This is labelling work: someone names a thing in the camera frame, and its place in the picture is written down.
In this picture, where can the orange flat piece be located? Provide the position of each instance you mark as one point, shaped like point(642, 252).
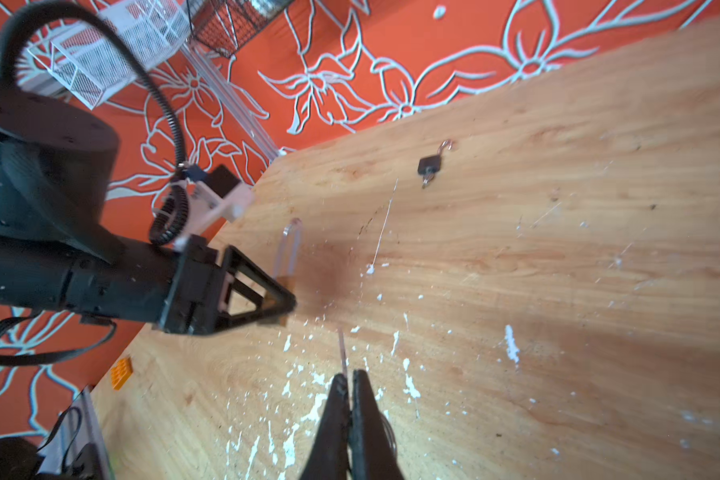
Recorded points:
point(120, 372)

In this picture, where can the clear plastic bin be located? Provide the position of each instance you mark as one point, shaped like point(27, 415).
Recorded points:
point(91, 68)

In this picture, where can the brass padlock with steel shackle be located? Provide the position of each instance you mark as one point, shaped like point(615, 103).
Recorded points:
point(287, 254)

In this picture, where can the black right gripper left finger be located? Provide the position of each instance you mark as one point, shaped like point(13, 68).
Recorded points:
point(329, 458)

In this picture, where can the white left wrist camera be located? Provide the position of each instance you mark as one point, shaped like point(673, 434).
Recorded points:
point(196, 201)

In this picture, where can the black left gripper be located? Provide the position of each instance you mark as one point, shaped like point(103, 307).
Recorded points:
point(214, 291)

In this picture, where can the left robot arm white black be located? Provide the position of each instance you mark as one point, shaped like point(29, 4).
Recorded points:
point(55, 162)

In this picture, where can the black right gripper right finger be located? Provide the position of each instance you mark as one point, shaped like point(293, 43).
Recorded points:
point(372, 453)

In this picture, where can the black wire basket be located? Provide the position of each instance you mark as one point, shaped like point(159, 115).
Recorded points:
point(225, 26)

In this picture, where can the aluminium frame post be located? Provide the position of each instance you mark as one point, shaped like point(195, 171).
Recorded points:
point(247, 112)

